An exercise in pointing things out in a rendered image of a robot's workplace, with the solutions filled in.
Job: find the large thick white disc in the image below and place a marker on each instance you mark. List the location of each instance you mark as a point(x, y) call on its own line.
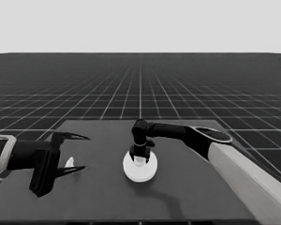
point(131, 171)

